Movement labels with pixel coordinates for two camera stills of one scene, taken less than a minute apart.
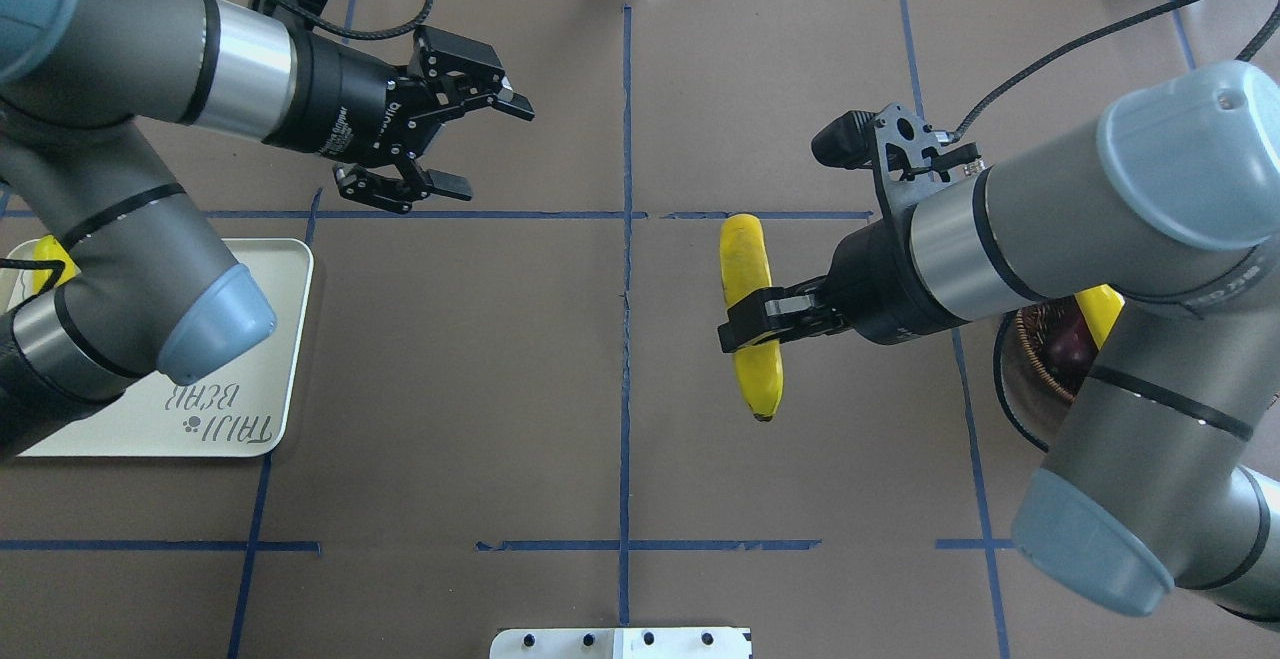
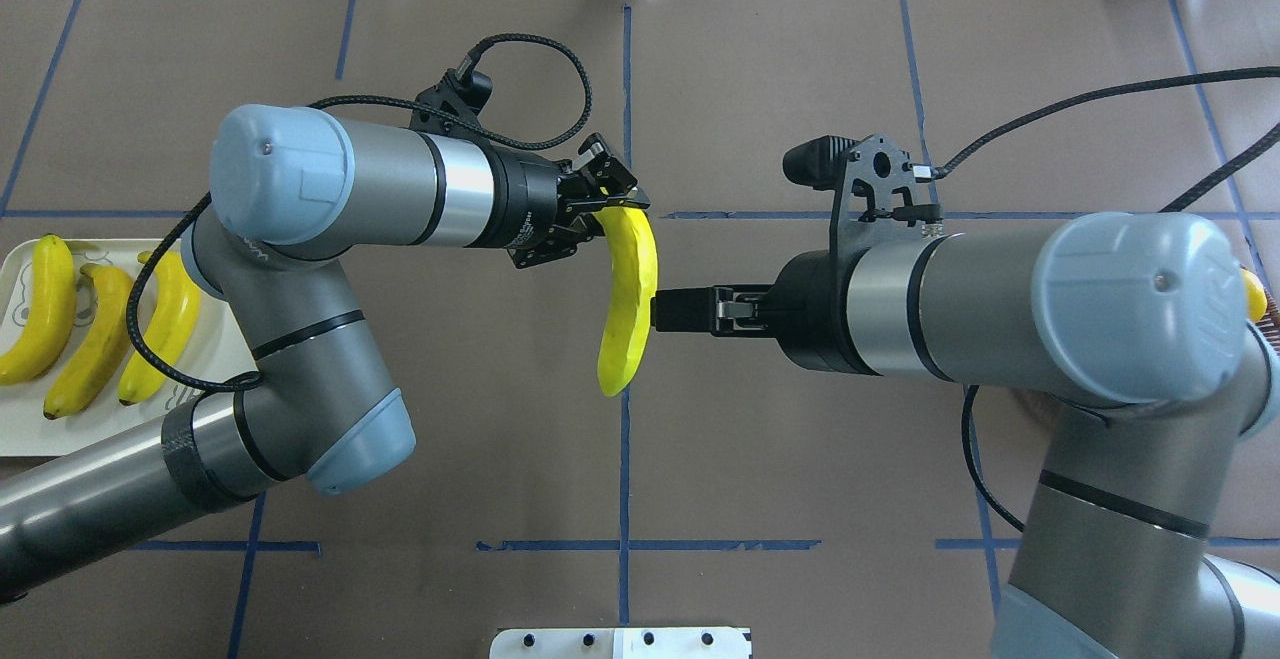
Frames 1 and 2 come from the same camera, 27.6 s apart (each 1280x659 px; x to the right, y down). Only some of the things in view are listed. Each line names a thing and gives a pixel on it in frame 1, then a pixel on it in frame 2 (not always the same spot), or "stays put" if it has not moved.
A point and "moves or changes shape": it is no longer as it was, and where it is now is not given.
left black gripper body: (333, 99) -> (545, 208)
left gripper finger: (450, 185) -> (635, 198)
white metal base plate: (621, 643) stays put
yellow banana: (744, 259) moves or changes shape
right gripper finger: (769, 315) -> (683, 310)
